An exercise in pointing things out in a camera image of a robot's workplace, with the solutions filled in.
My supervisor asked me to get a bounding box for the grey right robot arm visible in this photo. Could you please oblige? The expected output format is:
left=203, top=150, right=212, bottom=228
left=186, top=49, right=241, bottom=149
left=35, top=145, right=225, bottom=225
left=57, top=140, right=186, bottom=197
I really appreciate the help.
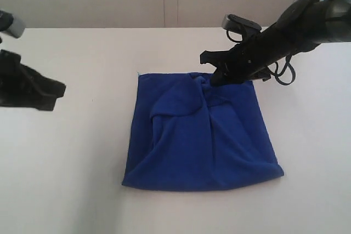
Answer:
left=200, top=0, right=350, bottom=86

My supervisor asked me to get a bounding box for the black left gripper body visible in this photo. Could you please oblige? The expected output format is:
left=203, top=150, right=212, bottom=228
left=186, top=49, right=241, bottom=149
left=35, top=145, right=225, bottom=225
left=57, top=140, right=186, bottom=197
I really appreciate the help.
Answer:
left=1, top=49, right=34, bottom=108

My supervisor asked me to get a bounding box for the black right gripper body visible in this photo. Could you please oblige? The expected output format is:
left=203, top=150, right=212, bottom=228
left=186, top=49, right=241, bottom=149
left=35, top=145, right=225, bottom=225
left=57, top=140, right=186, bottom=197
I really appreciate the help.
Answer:
left=219, top=24, right=302, bottom=85

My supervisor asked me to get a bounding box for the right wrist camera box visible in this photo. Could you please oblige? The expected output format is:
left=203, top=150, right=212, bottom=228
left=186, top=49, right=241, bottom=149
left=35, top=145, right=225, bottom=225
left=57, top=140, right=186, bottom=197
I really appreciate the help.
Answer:
left=222, top=14, right=262, bottom=36

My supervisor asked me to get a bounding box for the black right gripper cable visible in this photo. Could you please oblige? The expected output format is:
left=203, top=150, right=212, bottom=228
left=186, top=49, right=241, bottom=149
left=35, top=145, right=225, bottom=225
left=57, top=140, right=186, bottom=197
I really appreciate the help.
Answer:
left=226, top=0, right=341, bottom=87

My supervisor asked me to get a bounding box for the blue terry towel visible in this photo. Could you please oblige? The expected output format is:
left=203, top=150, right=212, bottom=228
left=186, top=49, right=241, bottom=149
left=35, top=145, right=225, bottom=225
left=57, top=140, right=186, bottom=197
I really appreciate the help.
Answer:
left=122, top=72, right=284, bottom=192

